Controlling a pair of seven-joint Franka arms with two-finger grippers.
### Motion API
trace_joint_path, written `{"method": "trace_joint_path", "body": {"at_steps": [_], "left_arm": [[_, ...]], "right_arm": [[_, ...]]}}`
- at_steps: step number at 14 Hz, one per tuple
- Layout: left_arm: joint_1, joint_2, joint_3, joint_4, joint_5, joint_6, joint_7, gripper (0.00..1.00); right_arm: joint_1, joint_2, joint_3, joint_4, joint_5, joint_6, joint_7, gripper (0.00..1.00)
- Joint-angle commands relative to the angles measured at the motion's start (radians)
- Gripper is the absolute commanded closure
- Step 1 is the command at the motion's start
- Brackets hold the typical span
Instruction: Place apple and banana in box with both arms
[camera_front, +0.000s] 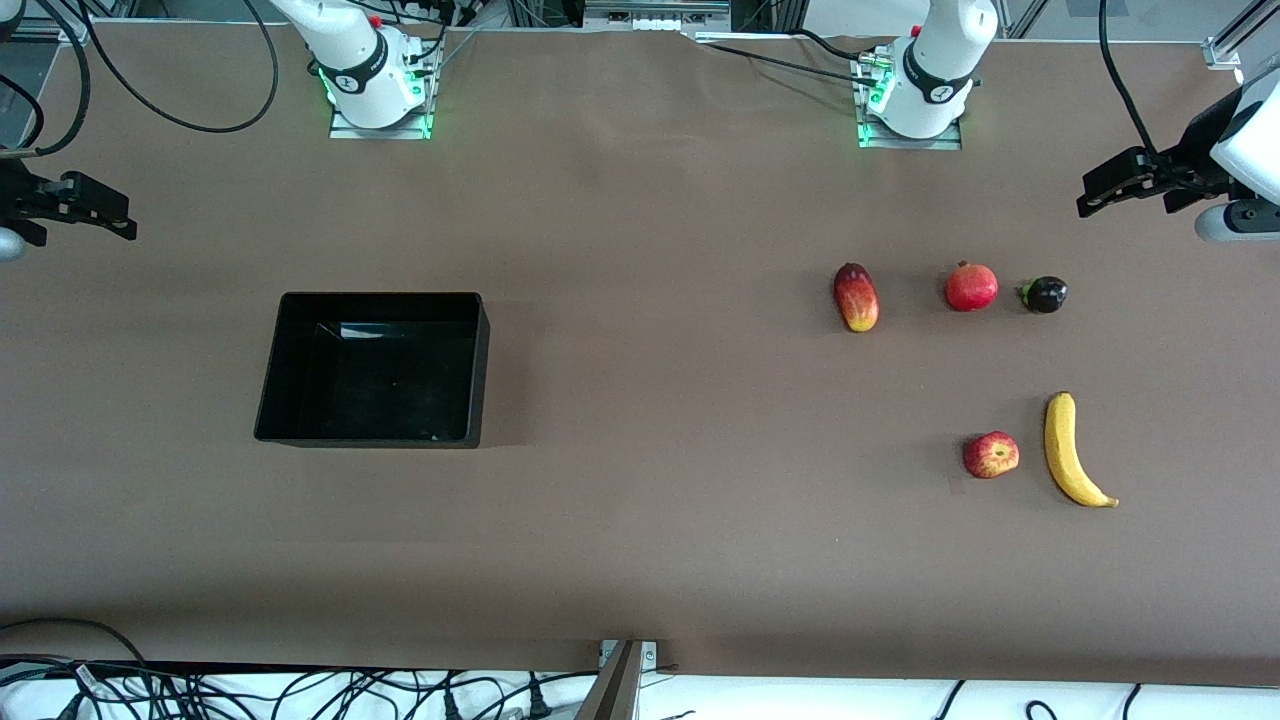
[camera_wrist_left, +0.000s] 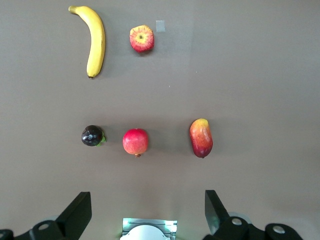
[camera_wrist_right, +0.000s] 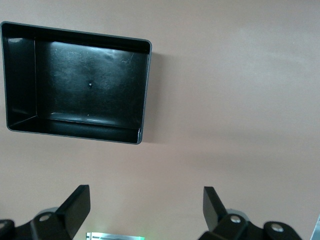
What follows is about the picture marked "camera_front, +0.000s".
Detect yellow banana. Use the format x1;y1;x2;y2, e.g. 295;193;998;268
1044;391;1120;509

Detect red yellow apple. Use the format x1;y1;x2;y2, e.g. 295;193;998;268
963;431;1021;480

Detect black rectangular plastic box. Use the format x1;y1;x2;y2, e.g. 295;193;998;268
253;291;491;449

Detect dark purple eggplant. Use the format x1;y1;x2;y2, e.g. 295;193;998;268
1018;276;1069;315

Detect red pomegranate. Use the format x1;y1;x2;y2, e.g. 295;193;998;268
945;260;1000;313

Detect red yellow mango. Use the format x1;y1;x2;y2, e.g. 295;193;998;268
833;262;881;333

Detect white power strip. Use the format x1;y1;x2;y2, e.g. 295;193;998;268
583;0;733;33

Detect brown paper table cover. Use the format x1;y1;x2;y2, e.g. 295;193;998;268
0;20;1280;691

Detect grey metal beam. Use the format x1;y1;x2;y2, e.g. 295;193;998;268
575;640;644;720

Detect aluminium frame corner profile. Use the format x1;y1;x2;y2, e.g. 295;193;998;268
1203;0;1280;71

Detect long looping black cable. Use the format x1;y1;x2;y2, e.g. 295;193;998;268
75;0;280;135

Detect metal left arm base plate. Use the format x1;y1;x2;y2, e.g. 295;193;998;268
852;55;964;151

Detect short black base cable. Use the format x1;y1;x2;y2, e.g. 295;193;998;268
795;28;867;59

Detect long black base cable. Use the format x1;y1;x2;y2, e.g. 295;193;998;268
715;40;881;83

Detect grey arched cable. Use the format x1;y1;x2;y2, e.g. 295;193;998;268
0;617;151;666

